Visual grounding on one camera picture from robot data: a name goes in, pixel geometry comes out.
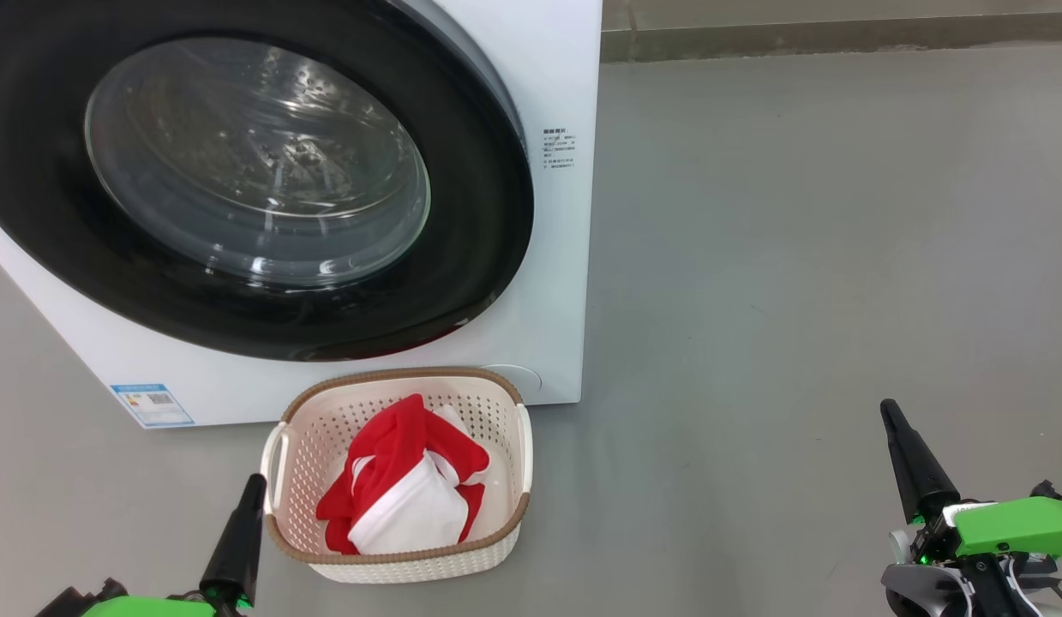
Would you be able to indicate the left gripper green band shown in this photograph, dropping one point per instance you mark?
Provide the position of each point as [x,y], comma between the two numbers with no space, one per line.
[153,608]

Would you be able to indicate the round drain filter cover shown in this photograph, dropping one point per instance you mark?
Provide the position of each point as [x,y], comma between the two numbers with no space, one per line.
[526,381]

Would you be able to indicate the white front-load washing machine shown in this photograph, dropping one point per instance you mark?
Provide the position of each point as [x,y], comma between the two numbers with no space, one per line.
[556,300]

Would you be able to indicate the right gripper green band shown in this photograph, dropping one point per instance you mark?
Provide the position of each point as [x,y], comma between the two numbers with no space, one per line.
[1010,527]

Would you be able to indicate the blue energy label sticker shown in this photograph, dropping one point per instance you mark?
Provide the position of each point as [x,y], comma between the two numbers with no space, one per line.
[153,407]

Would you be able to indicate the cream perforated laundry basket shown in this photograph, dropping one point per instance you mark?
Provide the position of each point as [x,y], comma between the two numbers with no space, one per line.
[488,411]

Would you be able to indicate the red and white garment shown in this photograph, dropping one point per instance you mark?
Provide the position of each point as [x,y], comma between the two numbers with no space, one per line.
[410,514]

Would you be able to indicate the black glass washing machine door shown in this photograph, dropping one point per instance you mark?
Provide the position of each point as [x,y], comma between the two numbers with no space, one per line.
[479,214]

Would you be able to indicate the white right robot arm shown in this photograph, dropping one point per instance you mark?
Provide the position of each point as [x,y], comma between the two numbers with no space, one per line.
[916,591]

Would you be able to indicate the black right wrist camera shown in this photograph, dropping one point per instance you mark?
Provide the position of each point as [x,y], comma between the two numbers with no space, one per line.
[1053,494]

